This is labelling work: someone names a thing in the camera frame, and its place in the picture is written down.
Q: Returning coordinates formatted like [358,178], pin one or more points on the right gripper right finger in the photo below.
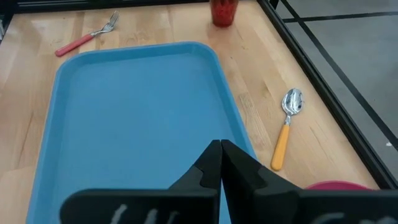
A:
[248,199]

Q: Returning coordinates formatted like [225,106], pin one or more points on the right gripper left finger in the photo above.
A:
[199,202]

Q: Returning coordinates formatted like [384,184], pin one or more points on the pink round plate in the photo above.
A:
[335,185]

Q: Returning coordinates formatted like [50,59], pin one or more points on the red translucent ribbed cup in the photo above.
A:
[224,12]

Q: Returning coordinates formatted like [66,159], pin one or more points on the black aluminium table frame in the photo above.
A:
[326,93]

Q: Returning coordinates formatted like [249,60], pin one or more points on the blue plastic tray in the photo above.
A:
[140,118]

